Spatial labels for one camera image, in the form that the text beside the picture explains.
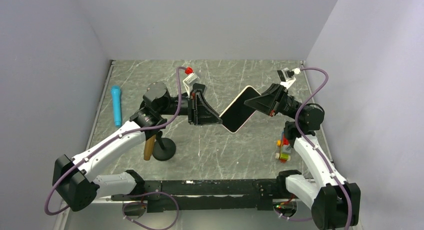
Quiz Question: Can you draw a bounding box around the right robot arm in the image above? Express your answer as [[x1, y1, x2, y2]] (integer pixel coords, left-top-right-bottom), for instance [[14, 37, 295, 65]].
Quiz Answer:
[[244, 83, 361, 230]]

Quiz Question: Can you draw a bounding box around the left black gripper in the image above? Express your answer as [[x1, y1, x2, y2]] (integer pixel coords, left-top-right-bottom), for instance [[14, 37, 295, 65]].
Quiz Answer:
[[158, 89, 223, 126]]

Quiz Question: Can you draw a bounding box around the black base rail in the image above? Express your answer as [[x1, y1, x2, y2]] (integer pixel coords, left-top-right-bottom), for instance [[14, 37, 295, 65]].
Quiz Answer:
[[111, 178, 296, 213]]

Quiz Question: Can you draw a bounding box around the gold microphone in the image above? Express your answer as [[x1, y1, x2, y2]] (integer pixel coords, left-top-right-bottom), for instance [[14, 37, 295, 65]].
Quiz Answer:
[[143, 135, 156, 161]]

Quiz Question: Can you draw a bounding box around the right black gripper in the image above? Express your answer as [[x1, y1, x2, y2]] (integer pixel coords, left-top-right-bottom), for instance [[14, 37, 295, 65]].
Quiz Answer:
[[242, 83, 303, 121]]

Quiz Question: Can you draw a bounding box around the colourful toy brick assembly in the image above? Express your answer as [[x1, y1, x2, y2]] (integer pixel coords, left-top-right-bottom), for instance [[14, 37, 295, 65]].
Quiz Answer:
[[275, 132, 292, 163]]

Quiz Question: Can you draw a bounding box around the blue toy microphone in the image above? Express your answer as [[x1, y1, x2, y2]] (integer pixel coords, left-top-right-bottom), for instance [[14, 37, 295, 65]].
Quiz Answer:
[[110, 85, 122, 127]]

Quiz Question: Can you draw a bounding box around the beige phone case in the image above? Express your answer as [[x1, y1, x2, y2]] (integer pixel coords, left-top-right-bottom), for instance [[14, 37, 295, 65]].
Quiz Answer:
[[219, 85, 263, 134]]

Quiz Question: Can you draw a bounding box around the black microphone stand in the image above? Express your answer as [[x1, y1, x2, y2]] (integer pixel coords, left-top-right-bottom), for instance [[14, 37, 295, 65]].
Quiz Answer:
[[152, 131, 177, 161]]

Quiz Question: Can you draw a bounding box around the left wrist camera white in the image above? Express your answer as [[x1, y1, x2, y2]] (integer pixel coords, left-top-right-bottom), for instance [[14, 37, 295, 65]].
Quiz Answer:
[[183, 66, 200, 95]]

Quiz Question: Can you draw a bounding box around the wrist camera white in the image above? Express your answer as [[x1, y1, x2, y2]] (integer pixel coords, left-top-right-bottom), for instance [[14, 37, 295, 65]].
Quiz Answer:
[[277, 67, 301, 89], [183, 66, 200, 95]]

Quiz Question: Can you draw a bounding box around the black smartphone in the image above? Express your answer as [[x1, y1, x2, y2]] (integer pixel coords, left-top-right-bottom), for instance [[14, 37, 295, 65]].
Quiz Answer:
[[221, 87, 261, 133]]

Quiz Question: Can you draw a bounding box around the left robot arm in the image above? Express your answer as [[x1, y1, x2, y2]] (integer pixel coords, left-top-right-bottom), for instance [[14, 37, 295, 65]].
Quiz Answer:
[[52, 82, 222, 212]]

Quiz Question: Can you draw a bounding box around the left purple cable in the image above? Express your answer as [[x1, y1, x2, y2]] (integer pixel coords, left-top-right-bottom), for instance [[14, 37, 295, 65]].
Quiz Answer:
[[43, 66, 193, 217]]

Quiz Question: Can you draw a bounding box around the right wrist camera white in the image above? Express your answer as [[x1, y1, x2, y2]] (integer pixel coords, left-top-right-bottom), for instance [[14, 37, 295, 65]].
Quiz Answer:
[[277, 67, 301, 89]]

